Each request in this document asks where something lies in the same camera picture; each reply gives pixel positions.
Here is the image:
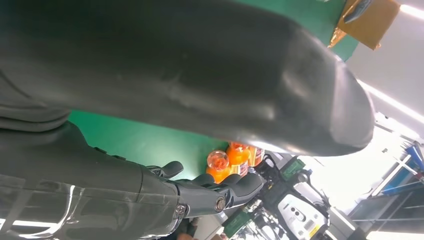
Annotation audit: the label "orange juice bottle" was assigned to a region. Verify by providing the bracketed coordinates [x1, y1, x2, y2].
[226, 142, 252, 177]
[205, 150, 233, 185]
[248, 146, 266, 168]

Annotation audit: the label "yellow film wrapped cartons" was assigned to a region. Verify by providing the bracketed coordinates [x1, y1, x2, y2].
[327, 27, 348, 49]

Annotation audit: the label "green table mat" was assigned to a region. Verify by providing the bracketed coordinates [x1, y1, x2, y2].
[67, 0, 360, 182]

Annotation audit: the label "white metal frame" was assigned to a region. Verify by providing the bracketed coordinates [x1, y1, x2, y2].
[369, 112, 424, 200]

